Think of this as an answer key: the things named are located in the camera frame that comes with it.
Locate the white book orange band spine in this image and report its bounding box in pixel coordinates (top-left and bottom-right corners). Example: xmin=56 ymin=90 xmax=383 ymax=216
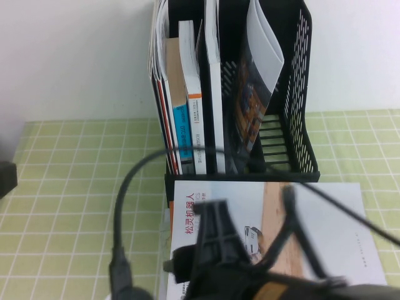
xmin=177 ymin=20 xmax=208 ymax=175

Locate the white orange ROS2 book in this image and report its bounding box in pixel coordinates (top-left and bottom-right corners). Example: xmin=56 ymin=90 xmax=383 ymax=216
xmin=165 ymin=199 xmax=194 ymax=300

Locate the thin magazine orange black spine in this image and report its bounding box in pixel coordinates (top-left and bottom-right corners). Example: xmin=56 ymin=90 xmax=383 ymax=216
xmin=148 ymin=0 xmax=176 ymax=176

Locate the green checkered tablecloth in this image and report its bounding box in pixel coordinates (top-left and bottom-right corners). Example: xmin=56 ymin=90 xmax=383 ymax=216
xmin=0 ymin=109 xmax=400 ymax=300

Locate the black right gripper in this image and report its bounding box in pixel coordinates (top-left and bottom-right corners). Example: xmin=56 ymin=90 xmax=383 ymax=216
xmin=164 ymin=199 xmax=348 ymax=300

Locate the black plastic book holder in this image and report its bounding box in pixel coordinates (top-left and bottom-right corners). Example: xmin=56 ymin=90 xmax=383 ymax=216
xmin=149 ymin=0 xmax=322 ymax=209

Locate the blue spine book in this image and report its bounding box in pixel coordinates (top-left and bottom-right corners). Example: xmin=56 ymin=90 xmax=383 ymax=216
xmin=164 ymin=37 xmax=193 ymax=174

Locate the tall thin white book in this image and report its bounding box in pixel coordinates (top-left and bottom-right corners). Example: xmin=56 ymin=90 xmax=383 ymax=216
xmin=204 ymin=0 xmax=226 ymax=174

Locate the thin white magazine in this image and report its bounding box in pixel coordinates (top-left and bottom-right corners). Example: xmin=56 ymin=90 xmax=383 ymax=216
xmin=156 ymin=0 xmax=184 ymax=176

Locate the white grey robot brochure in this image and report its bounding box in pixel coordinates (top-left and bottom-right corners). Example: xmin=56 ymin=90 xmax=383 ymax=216
xmin=170 ymin=180 xmax=388 ymax=286

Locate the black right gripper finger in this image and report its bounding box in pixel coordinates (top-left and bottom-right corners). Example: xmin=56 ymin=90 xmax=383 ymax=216
xmin=249 ymin=183 xmax=326 ymax=279

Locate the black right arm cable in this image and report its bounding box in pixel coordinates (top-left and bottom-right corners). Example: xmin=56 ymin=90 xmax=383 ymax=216
xmin=108 ymin=146 xmax=400 ymax=300

